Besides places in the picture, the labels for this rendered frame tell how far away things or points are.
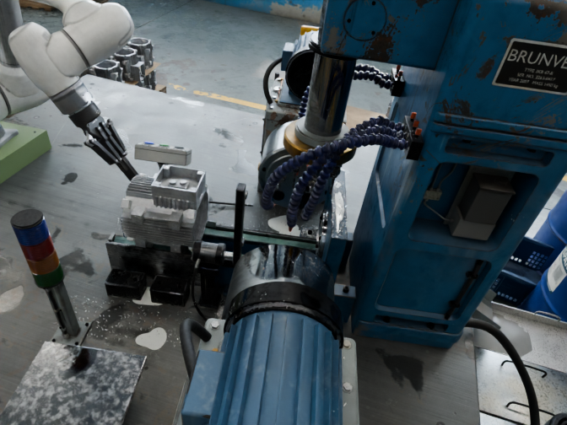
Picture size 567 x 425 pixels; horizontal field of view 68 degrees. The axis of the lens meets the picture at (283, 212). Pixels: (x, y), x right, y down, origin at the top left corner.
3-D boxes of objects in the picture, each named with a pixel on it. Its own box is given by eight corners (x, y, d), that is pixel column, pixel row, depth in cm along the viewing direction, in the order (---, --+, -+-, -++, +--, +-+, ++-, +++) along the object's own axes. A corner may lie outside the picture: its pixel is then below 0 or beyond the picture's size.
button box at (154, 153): (191, 163, 143) (192, 147, 142) (186, 166, 136) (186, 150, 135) (141, 156, 143) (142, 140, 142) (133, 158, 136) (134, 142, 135)
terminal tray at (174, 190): (206, 190, 122) (206, 169, 117) (196, 213, 114) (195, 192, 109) (165, 184, 122) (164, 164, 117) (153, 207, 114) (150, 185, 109)
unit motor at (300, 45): (324, 124, 187) (342, 25, 160) (322, 164, 162) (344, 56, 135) (267, 115, 187) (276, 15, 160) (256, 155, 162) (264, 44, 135)
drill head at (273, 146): (328, 163, 169) (340, 105, 153) (326, 223, 141) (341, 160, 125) (267, 153, 169) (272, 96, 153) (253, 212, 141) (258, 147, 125)
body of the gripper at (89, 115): (83, 110, 105) (106, 140, 110) (98, 95, 111) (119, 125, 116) (61, 120, 107) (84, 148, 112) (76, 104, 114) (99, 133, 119)
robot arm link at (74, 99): (86, 74, 108) (101, 94, 111) (60, 87, 111) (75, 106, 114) (69, 88, 101) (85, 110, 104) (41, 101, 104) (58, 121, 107)
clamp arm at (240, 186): (244, 258, 114) (249, 183, 97) (241, 266, 111) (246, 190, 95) (230, 256, 114) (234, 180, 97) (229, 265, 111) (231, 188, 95)
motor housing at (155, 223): (210, 220, 135) (209, 172, 123) (193, 263, 120) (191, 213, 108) (148, 211, 135) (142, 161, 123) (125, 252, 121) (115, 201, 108)
